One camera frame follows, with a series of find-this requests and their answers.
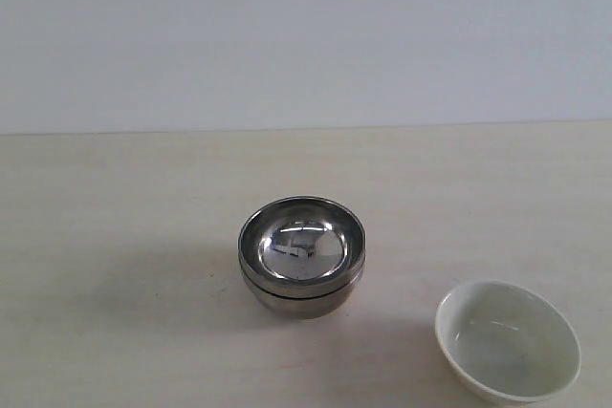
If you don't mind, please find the white ceramic bowl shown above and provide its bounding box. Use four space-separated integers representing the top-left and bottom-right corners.
434 281 581 405

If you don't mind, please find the plain stainless steel bowl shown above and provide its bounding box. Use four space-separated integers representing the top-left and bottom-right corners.
240 257 365 320

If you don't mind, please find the patterned stainless steel bowl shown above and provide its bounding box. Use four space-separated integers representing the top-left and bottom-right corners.
238 196 366 299

